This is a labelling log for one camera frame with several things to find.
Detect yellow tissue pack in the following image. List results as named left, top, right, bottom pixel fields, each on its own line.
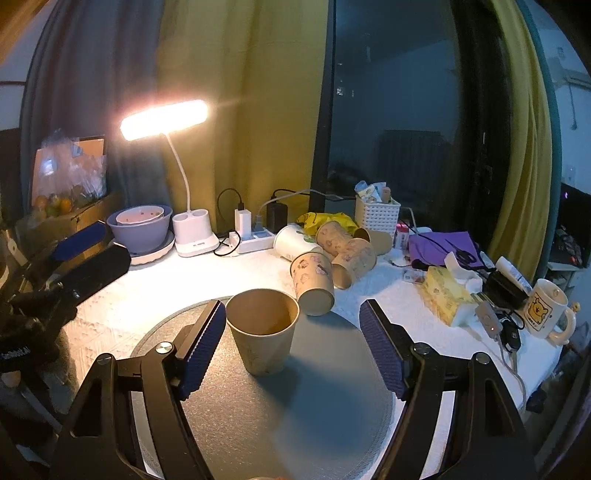
left=421, top=253, right=485, bottom=328

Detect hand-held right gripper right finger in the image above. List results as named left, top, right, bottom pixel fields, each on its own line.
left=359, top=299, right=539, bottom=480

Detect cardboard box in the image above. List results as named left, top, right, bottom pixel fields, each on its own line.
left=16, top=135, right=125, bottom=252

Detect black scissors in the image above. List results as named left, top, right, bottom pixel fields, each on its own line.
left=455, top=249, right=483, bottom=271

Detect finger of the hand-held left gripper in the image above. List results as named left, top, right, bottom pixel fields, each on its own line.
left=18, top=220, right=108, bottom=278
left=59, top=244, right=133, bottom=304

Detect white paper cup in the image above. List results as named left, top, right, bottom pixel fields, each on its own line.
left=273, top=223, right=324, bottom=261

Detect dark glass window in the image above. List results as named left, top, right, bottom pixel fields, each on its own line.
left=314, top=0, right=509, bottom=241

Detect white woven plastic basket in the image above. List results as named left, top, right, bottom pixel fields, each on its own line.
left=355, top=194, right=402, bottom=247

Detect black charger plug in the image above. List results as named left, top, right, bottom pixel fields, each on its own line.
left=267, top=200, right=288, bottom=234

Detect black cable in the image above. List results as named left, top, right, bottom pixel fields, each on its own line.
left=216, top=188, right=244, bottom=257

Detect printed paper cup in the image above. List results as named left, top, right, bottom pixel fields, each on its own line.
left=289, top=251, right=335, bottom=317
left=331, top=237, right=378, bottom=291
left=316, top=220, right=356, bottom=258

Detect packets in basket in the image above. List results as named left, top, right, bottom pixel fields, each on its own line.
left=355, top=181, right=394, bottom=204

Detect grey curtain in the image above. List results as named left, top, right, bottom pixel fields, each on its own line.
left=21, top=0, right=178, bottom=220

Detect white gooseneck desk lamp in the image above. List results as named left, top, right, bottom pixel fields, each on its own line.
left=120, top=99, right=221, bottom=258

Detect pink bowl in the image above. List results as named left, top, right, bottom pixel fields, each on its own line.
left=115, top=207, right=166, bottom=227

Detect black car key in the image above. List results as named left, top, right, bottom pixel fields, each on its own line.
left=501, top=318, right=522, bottom=354

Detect plain brown paper cup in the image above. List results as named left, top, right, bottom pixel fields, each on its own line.
left=225, top=288, right=301, bottom=376
left=353, top=227, right=393, bottom=256

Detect yellow plastic bag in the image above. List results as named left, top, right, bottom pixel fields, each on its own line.
left=295, top=211, right=358, bottom=236

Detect purple bowl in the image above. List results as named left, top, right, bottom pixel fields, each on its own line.
left=106, top=204, right=174, bottom=254

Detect yellow curtain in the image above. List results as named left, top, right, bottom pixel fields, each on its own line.
left=480, top=0, right=561, bottom=268
left=157, top=0, right=334, bottom=232

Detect purple cloth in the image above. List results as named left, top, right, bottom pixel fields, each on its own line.
left=409, top=231, right=485, bottom=273

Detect clear plastic fruit bag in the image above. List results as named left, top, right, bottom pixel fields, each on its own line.
left=30, top=131, right=108, bottom=219

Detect white inline switch cable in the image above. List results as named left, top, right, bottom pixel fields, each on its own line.
left=475, top=300, right=528, bottom=409

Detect round grey mat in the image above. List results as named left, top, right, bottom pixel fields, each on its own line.
left=129, top=295, right=411, bottom=480

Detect white power strip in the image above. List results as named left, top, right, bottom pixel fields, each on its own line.
left=229, top=231, right=278, bottom=256

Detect white plate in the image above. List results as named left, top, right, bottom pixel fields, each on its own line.
left=124, top=228, right=176, bottom=266

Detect black device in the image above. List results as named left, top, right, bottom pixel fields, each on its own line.
left=482, top=270, right=532, bottom=311

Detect white tube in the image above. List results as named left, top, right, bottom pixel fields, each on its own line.
left=496, top=256, right=534, bottom=294

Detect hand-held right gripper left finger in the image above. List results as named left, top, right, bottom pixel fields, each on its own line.
left=48, top=299, right=227, bottom=480

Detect bear print mug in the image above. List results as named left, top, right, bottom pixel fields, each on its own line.
left=524, top=278, right=578, bottom=346

